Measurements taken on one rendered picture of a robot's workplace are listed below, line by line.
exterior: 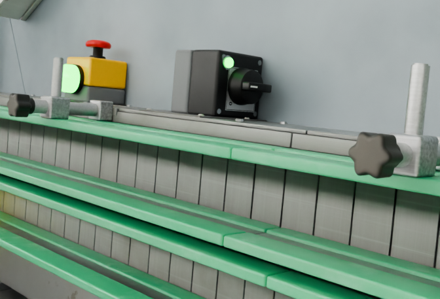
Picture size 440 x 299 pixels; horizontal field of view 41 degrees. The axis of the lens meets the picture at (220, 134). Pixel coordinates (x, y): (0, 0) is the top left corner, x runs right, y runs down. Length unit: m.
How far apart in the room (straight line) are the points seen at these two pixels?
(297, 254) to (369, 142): 0.14
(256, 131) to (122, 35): 0.45
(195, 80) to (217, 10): 0.15
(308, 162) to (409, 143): 0.08
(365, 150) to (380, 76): 0.31
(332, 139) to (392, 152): 0.18
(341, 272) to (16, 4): 0.94
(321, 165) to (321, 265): 0.07
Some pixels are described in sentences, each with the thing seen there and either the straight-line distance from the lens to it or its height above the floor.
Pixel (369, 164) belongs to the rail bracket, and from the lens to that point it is 0.36.
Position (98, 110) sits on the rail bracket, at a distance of 0.76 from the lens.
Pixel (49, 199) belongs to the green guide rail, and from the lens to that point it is 0.73.
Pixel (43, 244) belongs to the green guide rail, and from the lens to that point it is 0.84.
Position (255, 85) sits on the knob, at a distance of 0.69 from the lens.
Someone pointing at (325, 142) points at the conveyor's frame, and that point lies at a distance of 0.54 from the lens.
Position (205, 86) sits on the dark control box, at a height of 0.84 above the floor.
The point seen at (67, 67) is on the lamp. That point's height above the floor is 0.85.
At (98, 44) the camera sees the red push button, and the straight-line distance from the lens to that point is 0.96.
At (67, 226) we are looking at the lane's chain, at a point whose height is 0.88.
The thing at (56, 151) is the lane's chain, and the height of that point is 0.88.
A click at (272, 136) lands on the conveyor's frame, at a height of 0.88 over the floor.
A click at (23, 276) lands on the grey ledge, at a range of 0.99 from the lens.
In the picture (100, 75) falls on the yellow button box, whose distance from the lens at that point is 0.94.
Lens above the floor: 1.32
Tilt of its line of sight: 45 degrees down
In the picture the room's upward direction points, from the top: 88 degrees counter-clockwise
